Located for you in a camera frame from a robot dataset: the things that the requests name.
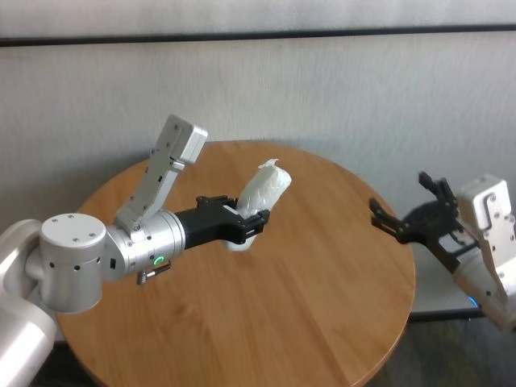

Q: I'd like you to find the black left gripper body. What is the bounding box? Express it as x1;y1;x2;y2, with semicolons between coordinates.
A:
176;206;243;248

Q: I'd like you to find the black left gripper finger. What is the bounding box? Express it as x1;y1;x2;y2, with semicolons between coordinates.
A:
235;209;272;243
195;194;239;211

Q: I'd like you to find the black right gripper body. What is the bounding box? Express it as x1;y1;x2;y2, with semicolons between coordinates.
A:
402;198;481;272

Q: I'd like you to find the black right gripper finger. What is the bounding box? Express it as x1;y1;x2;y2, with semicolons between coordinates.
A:
368;197;409;245
418;171;460;211

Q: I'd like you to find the white plastic-wrapped sandbag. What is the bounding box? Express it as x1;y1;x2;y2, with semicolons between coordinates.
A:
223;158;292;253

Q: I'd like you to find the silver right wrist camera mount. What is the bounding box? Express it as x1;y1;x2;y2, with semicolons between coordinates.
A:
456;173;516;303

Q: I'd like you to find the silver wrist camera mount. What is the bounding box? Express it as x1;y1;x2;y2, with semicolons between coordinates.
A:
456;173;516;303
114;114;210;243

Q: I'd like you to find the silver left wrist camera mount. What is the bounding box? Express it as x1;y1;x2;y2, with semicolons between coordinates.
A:
114;114;210;243

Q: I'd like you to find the left arm cable with connector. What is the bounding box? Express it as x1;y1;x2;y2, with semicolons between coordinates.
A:
136;260;173;286

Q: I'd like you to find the black wall rail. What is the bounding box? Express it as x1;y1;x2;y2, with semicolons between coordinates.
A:
0;23;516;47

